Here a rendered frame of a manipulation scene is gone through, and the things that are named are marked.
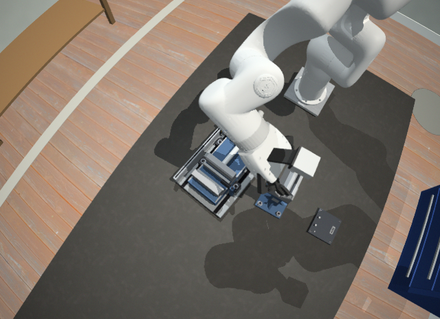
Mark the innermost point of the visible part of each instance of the white flat bar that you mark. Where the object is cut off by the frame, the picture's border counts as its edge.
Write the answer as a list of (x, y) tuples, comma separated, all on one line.
[(215, 172)]

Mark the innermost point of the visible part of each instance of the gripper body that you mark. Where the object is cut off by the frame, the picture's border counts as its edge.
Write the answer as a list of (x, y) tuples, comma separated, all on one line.
[(256, 159)]

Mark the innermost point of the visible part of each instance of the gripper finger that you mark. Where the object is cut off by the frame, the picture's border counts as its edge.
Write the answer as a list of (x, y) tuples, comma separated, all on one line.
[(262, 188), (290, 139)]

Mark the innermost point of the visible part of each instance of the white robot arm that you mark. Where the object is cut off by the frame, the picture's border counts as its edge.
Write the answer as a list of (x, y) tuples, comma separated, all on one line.
[(344, 56)]

